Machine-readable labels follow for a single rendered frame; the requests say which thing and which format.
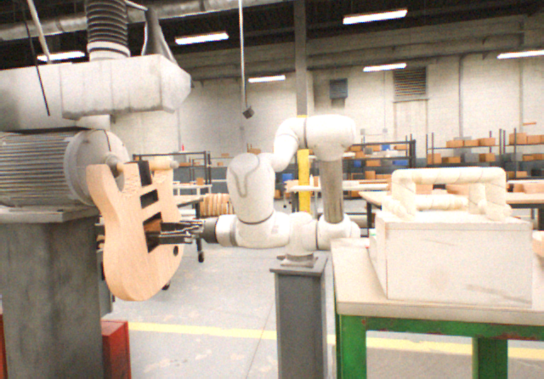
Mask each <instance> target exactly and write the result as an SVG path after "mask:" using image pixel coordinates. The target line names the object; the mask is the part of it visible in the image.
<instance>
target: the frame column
mask: <svg viewBox="0 0 544 379"><path fill-rule="evenodd" d="M98 216H99V214H98V215H93V216H90V217H85V218H79V219H74V220H71V221H66V222H62V223H0V293H1V303H2V312H3V331H4V341H5V351H6V362H7V372H8V379H105V367H104V355H103V342H102V330H101V318H100V305H99V281H98V269H97V256H96V243H95V231H94V225H95V222H96V220H97V217H98Z"/></svg>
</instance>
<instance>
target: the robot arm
mask: <svg viewBox="0 0 544 379"><path fill-rule="evenodd" d="M355 140H356V131H355V124H354V120H353V119H351V118H350V117H348V116H342V115H325V116H313V117H308V118H290V119H287V120H286V121H284V122H283V123H282V124H281V125H280V127H279V129H278V131H277V133H276V135H275V143H274V154H270V153H261V154H259V155H257V156H256V155H254V154H251V153H244V154H240V155H238V156H236V157H235V158H234V159H232V160H231V161H230V162H229V165H228V168H227V173H226V182H227V187H228V191H229V197H230V200H231V203H232V206H233V208H234V210H235V212H236V215H223V216H221V217H220V218H208V219H203V220H189V219H180V220H179V222H160V224H161V230H160V231H146V235H147V240H148V241H159V245H170V244H190V245H191V244H193V240H199V239H203V240H204V241H205V242H206V243H207V244H219V245H221V246H243V247H246V248H249V249H273V248H278V247H283V246H286V254H281V255H277V259H278V260H281V261H283V262H281V263H280V265H281V267H299V268H309V269H313V268H314V267H315V262H316V260H318V259H319V257H318V256H315V255H314V251H316V250H322V251H330V250H331V238H360V228H359V227H358V225H357V224H356V223H354V222H351V221H350V219H349V216H348V215H347V214H346V213H344V204H343V186H342V183H343V181H342V161H341V160H342V156H343V154H344V152H345V150H346V147H349V146H350V145H352V144H353V143H354V141H355ZM297 150H312V151H313V153H314V155H315V156H316V157H317V158H318V167H319V175H320V192H321V200H322V209H323V215H322V216H321V217H320V221H314V220H312V217H311V216H310V215H309V214H307V213H306V212H295V213H293V214H291V216H290V217H289V216H288V215H286V214H285V213H282V212H276V211H275V209H274V196H275V172H280V171H283V170H284V169H285V168H286V167H287V165H288V164H289V162H290V160H291V159H292V157H293V155H294V154H295V152H296V151H297ZM175 229H176V230H175ZM162 232H164V233H162ZM187 232H188V234H187Z"/></svg>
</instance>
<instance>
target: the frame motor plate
mask: <svg viewBox="0 0 544 379"><path fill-rule="evenodd" d="M10 208H12V207H10ZM10 208H9V209H10ZM9 209H3V210H0V223H62V222H66V221H71V220H74V219H79V218H85V217H90V216H93V215H98V214H101V212H100V210H99V209H98V207H92V208H88V209H82V210H77V211H64V210H63V208H60V209H57V211H15V212H10V211H9Z"/></svg>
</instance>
